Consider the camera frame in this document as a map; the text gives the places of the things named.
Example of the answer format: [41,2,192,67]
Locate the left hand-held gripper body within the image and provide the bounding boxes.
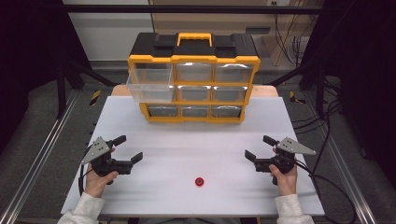
[81,136,134,177]

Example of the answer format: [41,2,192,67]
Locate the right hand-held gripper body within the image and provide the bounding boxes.
[254,137,318,175]

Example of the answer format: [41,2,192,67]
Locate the clear plastic drawer box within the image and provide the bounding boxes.
[125,67,176,104]

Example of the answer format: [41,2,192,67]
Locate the yellow black drawer organizer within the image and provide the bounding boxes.
[127,32,262,125]

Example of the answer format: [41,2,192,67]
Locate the person's left hand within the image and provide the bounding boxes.
[84,162,120,199]

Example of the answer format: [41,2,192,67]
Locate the person's right hand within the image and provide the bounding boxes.
[269,163,299,197]

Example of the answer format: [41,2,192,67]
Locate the yellow black hazard tape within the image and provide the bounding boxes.
[89,90,103,107]
[289,91,308,105]

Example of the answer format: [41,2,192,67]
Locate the black metal stand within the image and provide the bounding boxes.
[55,56,120,119]
[266,57,329,119]

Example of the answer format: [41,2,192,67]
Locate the set of clear drawers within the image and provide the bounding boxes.
[146,62,254,119]

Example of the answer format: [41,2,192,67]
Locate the black curtain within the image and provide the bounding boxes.
[297,0,396,190]
[0,0,93,155]

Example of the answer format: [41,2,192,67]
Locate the left hand-held gripper black cable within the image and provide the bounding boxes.
[78,162,94,197]

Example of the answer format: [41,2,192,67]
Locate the hand-held gripper black cable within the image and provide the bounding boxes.
[293,159,358,224]
[78,162,94,197]

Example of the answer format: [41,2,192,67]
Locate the black floor cables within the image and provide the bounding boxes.
[291,78,345,175]

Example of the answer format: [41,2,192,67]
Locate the right hand-held gripper black cable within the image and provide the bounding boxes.
[293,159,358,224]

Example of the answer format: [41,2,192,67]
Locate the aluminium floor rail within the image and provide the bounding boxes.
[303,92,378,224]
[0,89,80,224]

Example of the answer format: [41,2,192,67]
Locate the hanging black cables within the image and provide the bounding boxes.
[273,12,311,67]

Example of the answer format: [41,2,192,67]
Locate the grey wall socket strip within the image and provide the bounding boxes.
[245,26,272,35]

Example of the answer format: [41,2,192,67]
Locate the black horizontal frame bar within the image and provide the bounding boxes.
[61,4,326,15]

